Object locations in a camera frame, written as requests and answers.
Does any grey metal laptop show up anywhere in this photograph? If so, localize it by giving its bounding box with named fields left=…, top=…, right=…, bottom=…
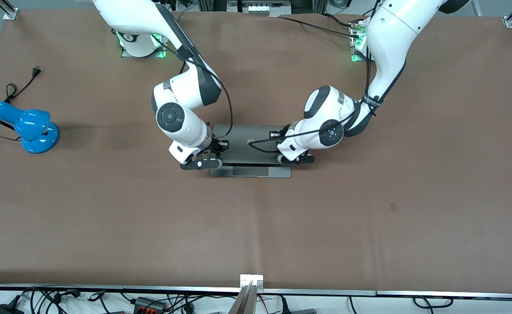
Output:
left=210, top=124, right=291, bottom=178

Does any white power strip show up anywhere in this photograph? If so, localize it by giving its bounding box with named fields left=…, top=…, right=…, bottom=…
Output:
left=239, top=0, right=292, bottom=17

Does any black orange connector box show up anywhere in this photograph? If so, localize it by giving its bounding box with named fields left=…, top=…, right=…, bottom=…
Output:
left=133, top=297, right=168, bottom=313

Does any blue desk lamp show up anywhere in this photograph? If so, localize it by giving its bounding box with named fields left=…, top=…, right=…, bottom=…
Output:
left=0, top=101, right=60, bottom=154

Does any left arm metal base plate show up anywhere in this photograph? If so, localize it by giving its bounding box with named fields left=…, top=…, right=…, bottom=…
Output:
left=351, top=20, right=370, bottom=62

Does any thin black table cable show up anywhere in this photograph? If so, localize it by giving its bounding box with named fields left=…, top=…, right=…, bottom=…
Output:
left=278, top=16, right=361, bottom=38

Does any thick black table cable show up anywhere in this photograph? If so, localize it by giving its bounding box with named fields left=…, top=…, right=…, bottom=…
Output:
left=324, top=13, right=358, bottom=28

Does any silver bracket plate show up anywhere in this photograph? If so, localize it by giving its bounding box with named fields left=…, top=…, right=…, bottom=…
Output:
left=240, top=274, right=264, bottom=292

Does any aluminium camera mount profile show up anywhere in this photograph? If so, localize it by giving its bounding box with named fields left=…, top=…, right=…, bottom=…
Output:
left=228, top=281, right=257, bottom=314

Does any black lamp power cord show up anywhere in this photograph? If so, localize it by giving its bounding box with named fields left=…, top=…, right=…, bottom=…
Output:
left=0, top=65, right=43, bottom=142

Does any black looped floor cable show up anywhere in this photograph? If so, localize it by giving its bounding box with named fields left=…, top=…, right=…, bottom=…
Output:
left=413, top=296, right=454, bottom=309

